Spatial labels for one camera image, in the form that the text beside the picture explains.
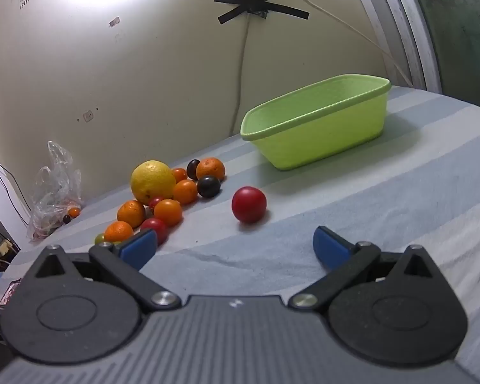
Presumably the white power cable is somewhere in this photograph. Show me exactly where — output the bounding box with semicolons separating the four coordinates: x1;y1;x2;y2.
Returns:
250;0;414;86

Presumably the smooth orange tomato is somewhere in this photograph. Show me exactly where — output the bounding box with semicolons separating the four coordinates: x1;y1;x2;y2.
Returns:
154;199;183;227

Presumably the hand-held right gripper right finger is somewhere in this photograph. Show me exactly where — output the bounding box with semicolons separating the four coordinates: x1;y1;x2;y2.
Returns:
288;226;441;313

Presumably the light green plastic basin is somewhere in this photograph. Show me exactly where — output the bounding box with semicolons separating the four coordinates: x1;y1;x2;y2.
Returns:
240;74;392;171

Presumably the black tape cross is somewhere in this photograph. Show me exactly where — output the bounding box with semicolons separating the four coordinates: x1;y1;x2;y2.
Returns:
214;0;314;26

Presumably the thin black cable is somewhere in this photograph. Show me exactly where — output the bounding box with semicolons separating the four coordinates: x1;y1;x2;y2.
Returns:
0;146;30;225

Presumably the large red tomato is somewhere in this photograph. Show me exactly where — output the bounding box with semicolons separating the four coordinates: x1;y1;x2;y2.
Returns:
231;186;268;224

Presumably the aluminium framed patterned window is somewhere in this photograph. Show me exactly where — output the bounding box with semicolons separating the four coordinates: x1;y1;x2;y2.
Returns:
346;0;480;108

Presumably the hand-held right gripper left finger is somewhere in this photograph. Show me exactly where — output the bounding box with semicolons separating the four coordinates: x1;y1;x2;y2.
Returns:
34;230;182;313

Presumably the clear plastic bag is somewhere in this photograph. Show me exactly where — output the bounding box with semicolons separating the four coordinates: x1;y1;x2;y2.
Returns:
27;141;83;242

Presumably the grey cable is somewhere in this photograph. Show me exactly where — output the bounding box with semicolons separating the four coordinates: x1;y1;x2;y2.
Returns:
229;16;252;137

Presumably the large yellow citrus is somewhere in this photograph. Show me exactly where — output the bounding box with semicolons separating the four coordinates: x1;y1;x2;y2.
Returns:
130;160;177;205

